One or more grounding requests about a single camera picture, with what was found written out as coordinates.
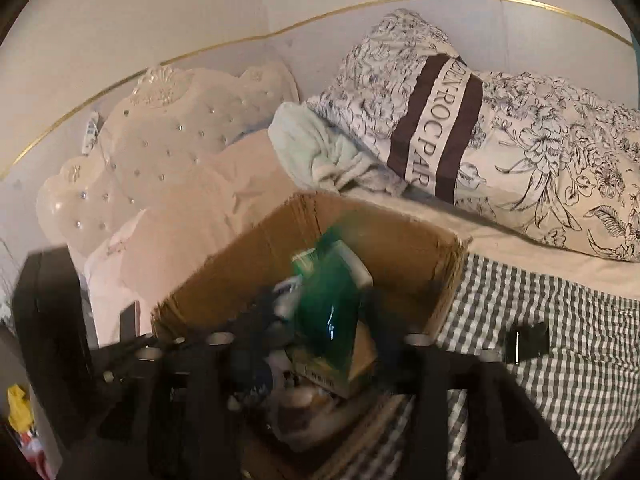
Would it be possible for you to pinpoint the red object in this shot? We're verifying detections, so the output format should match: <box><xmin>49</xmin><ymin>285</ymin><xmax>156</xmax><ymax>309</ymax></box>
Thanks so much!
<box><xmin>19</xmin><ymin>429</ymin><xmax>55</xmax><ymax>480</ymax></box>

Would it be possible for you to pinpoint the floral printed duvet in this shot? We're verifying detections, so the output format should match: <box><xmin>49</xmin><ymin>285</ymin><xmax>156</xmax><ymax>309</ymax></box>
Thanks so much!
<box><xmin>306</xmin><ymin>8</ymin><xmax>640</xmax><ymax>264</ymax></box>

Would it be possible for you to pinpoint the black cabinet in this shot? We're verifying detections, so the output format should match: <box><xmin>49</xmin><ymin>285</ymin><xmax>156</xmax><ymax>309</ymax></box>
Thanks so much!
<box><xmin>12</xmin><ymin>246</ymin><xmax>98</xmax><ymax>413</ymax></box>

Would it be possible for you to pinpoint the mint green towel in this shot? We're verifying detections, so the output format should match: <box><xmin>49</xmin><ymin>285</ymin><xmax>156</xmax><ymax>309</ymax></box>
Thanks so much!
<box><xmin>267</xmin><ymin>101</ymin><xmax>408</xmax><ymax>198</ymax></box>

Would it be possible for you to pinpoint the green checkered cloth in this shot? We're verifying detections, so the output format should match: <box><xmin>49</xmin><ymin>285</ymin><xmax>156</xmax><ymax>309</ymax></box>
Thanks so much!
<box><xmin>340</xmin><ymin>252</ymin><xmax>640</xmax><ymax>480</ymax></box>

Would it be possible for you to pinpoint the beige pillow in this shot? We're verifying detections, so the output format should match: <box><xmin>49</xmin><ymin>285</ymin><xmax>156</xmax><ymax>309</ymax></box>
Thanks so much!
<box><xmin>82</xmin><ymin>129</ymin><xmax>303</xmax><ymax>356</ymax></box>

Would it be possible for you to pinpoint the yellow cloth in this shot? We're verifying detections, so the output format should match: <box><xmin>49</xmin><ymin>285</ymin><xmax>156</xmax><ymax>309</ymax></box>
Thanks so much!
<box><xmin>6</xmin><ymin>384</ymin><xmax>35</xmax><ymax>434</ymax></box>

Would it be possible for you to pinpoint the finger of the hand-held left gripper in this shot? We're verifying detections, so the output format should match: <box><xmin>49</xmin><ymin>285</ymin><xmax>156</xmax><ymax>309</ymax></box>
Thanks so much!
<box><xmin>95</xmin><ymin>337</ymin><xmax>168</xmax><ymax>443</ymax></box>

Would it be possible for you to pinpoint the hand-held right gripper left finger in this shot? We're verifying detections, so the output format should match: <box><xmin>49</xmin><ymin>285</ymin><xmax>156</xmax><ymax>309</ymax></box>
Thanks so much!
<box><xmin>140</xmin><ymin>305</ymin><xmax>283</xmax><ymax>480</ymax></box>

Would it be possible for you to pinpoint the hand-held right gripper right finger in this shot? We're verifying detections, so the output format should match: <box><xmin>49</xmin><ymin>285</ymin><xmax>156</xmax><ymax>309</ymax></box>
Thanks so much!
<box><xmin>367</xmin><ymin>294</ymin><xmax>583</xmax><ymax>480</ymax></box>

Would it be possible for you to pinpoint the white tufted headboard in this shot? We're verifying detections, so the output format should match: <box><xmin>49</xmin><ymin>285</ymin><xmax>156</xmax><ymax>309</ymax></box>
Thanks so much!
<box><xmin>36</xmin><ymin>64</ymin><xmax>302</xmax><ymax>266</ymax></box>

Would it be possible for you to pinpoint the brown cardboard box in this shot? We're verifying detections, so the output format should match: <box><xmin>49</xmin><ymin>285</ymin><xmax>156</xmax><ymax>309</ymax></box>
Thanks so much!
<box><xmin>150</xmin><ymin>191</ymin><xmax>472</xmax><ymax>480</ymax></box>

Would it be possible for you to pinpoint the green white medicine box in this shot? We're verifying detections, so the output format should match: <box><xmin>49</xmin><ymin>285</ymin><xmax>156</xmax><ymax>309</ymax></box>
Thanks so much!
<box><xmin>289</xmin><ymin>317</ymin><xmax>379</xmax><ymax>400</ymax></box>

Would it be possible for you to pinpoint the black pouch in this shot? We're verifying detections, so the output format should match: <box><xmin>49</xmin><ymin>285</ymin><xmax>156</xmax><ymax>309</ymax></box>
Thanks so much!
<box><xmin>504</xmin><ymin>324</ymin><xmax>552</xmax><ymax>363</ymax></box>

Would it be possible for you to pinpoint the green plastic packet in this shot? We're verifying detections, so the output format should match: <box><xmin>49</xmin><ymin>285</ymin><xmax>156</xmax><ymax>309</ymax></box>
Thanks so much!
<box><xmin>291</xmin><ymin>227</ymin><xmax>374</xmax><ymax>382</ymax></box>

